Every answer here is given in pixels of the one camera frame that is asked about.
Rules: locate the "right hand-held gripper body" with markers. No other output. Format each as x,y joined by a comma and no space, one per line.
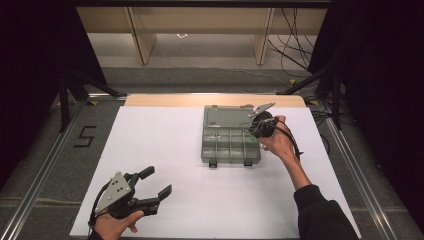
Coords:
265,125

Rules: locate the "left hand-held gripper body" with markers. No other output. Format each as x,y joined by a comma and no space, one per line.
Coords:
116,190

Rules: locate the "clear plastic compartment box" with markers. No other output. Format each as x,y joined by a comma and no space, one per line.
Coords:
226,136

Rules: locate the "person's right hand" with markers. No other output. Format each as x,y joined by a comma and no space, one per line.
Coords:
280,141

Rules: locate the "person's left hand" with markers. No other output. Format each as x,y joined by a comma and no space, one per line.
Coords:
112,226

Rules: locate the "white table sheet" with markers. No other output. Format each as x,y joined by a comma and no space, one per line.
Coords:
160,143

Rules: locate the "yellow tape marker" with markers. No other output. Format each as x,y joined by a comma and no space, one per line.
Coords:
313,102
292,81

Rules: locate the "black metal stand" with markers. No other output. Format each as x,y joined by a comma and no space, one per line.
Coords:
328,80
70,96

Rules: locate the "beige wooden desk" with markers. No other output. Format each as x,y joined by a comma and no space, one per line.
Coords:
143,40

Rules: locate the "aluminium floor rail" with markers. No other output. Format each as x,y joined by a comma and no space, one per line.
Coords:
361,180
43,173

